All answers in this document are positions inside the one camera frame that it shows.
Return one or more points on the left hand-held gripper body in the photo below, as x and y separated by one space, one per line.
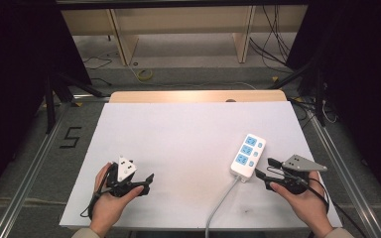
124 168

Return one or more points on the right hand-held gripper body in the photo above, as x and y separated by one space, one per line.
299 163

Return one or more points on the white power strip blue sockets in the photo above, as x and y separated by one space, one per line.
247 158

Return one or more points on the person's left hand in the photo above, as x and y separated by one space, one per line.
107 206

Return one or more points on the person's right hand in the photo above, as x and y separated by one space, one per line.
311 205

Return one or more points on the white table cover board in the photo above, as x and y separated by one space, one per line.
185 145

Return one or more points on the black tripod stand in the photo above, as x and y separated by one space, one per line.
311 82
63 89

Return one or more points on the black curtain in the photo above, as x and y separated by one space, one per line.
360 66
16 66

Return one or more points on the light wooden shelf unit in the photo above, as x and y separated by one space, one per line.
185 20

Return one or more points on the aluminium floor rail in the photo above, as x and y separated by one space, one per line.
347 178
29 172

